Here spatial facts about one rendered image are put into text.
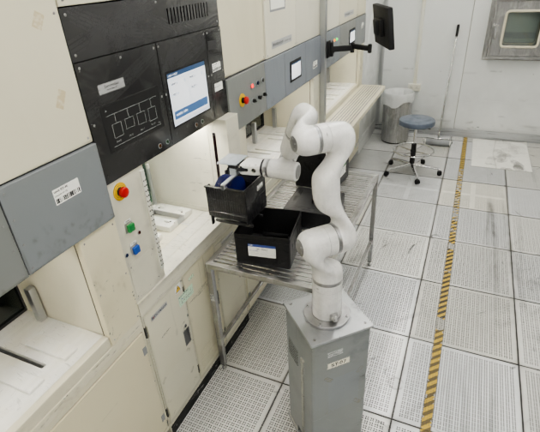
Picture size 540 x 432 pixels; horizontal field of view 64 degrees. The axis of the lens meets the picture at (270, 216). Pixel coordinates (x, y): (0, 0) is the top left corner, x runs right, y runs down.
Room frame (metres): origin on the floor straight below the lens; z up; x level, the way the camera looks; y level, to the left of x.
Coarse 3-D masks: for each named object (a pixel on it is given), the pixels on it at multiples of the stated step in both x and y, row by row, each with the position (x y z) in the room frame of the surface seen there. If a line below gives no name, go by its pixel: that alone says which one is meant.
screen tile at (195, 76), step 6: (198, 72) 1.94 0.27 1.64; (192, 78) 1.89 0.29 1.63; (198, 78) 1.93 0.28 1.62; (204, 78) 1.97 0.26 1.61; (204, 84) 1.97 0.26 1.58; (192, 90) 1.88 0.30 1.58; (198, 90) 1.92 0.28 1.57; (204, 90) 1.96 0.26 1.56; (192, 96) 1.87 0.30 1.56; (198, 96) 1.91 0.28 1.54
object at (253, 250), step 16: (272, 208) 1.97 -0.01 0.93; (256, 224) 1.99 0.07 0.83; (272, 224) 1.97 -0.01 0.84; (288, 224) 1.94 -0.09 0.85; (240, 240) 1.73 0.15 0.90; (256, 240) 1.71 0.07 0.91; (272, 240) 1.69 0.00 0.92; (288, 240) 1.67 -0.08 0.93; (240, 256) 1.74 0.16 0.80; (256, 256) 1.71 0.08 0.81; (272, 256) 1.69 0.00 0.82; (288, 256) 1.67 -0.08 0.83
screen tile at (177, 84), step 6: (180, 78) 1.81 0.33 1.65; (186, 78) 1.85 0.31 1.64; (174, 84) 1.77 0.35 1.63; (180, 84) 1.81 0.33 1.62; (186, 84) 1.84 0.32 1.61; (174, 90) 1.76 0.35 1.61; (186, 90) 1.84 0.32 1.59; (180, 96) 1.80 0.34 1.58; (186, 96) 1.83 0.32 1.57; (174, 102) 1.75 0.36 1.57; (180, 102) 1.79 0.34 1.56; (186, 102) 1.83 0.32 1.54; (174, 108) 1.75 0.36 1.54
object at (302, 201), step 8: (296, 192) 2.27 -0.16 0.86; (304, 192) 2.27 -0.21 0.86; (296, 200) 2.18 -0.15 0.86; (304, 200) 2.17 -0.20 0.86; (312, 200) 2.13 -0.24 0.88; (344, 200) 2.22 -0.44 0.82; (288, 208) 2.08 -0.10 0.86; (296, 208) 2.08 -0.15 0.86; (304, 208) 2.07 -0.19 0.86; (312, 208) 2.07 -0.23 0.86; (344, 208) 2.21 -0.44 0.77; (304, 216) 2.04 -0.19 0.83; (312, 216) 2.02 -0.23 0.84; (320, 216) 2.00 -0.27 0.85; (328, 216) 1.98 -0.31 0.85; (304, 224) 2.04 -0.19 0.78; (312, 224) 2.02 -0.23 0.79; (320, 224) 2.00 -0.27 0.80
